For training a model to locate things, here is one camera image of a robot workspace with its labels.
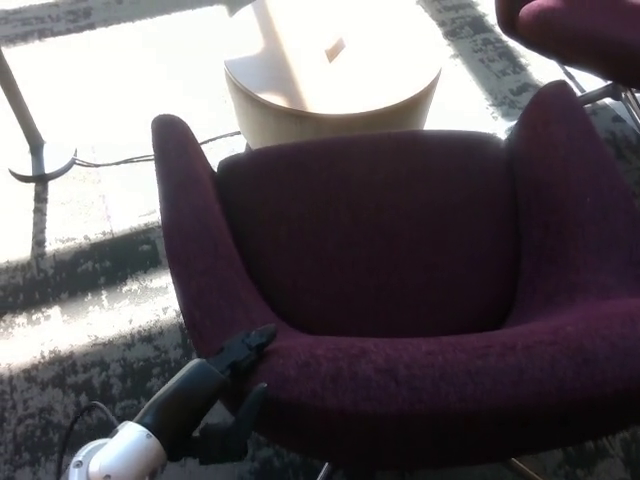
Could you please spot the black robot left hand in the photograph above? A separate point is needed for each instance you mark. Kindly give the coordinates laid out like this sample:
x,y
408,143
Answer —
x,y
185,395

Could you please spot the purple fabric armchair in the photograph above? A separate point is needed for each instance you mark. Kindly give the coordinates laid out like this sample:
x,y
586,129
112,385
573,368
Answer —
x,y
590,35
400,380

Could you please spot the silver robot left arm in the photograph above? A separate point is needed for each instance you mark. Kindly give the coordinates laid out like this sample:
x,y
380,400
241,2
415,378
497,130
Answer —
x,y
115,455

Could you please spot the chrome armchair leg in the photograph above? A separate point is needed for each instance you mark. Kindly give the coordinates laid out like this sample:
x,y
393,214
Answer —
x,y
326,471

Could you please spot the purple armchair seat cushion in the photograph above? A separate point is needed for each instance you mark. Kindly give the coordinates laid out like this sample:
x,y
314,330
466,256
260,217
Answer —
x,y
365,235

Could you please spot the dark floor lamp stand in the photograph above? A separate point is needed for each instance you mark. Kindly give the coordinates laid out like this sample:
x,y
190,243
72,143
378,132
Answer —
x,y
37,172

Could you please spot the brass-coloured armchair leg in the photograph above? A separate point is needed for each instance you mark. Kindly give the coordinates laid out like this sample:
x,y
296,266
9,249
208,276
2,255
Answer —
x,y
525,470

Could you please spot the round light wooden side table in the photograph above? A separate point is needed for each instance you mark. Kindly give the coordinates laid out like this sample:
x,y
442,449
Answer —
x,y
325,75

